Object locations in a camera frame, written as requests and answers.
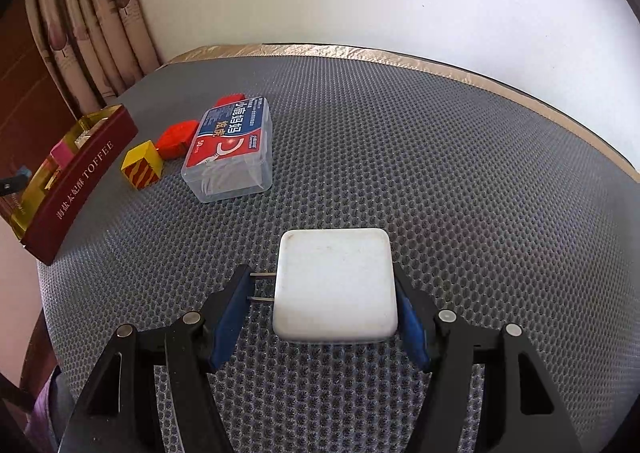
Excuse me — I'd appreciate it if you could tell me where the magenta box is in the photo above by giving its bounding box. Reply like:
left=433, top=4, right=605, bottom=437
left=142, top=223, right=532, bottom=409
left=50, top=140, right=77, bottom=168

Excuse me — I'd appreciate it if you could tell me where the person's grey clothing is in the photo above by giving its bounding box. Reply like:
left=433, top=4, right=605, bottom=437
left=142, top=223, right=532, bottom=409
left=30, top=368, right=76, bottom=434

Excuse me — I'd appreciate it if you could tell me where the red tin box gold inside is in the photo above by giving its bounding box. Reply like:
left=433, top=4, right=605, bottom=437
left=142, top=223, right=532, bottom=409
left=0, top=104, right=140, bottom=266

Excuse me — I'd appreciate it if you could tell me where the black white striped box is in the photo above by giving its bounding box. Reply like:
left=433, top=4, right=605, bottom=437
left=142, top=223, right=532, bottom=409
left=74, top=116, right=111, bottom=151

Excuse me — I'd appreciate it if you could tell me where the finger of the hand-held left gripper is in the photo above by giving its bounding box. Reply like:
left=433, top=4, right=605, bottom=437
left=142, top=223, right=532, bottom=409
left=0, top=167, right=30, bottom=194

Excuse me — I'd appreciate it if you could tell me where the grey mesh mat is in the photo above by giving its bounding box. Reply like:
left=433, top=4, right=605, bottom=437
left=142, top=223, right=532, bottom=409
left=37, top=53, right=640, bottom=453

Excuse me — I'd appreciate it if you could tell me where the white charger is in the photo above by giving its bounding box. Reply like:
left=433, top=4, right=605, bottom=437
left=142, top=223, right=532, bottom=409
left=248, top=228, right=400, bottom=345

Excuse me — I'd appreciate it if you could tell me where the brown wooden door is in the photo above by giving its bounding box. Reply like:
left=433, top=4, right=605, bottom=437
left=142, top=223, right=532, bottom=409
left=0, top=0, right=81, bottom=174

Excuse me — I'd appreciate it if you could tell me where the clear floss pick box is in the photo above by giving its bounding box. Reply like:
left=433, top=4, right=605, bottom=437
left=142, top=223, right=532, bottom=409
left=181, top=96, right=274, bottom=204

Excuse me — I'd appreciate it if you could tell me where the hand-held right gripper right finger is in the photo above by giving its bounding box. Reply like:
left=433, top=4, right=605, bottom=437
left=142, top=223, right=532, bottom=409
left=392, top=263, right=586, bottom=453

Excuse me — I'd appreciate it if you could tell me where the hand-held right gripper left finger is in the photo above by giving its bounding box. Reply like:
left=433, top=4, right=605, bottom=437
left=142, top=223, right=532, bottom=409
left=75, top=264, right=253, bottom=453

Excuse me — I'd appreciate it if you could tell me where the beige leaf print curtain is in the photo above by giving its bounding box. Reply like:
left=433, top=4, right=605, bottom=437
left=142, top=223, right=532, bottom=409
left=27, top=0, right=163, bottom=116

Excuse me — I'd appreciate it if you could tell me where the gold tablecloth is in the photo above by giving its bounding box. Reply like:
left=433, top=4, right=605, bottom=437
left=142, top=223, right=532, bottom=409
left=160, top=42, right=640, bottom=179

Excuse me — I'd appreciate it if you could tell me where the yellow striped block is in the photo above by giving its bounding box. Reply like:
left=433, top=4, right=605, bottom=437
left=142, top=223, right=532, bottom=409
left=121, top=140, right=164, bottom=191

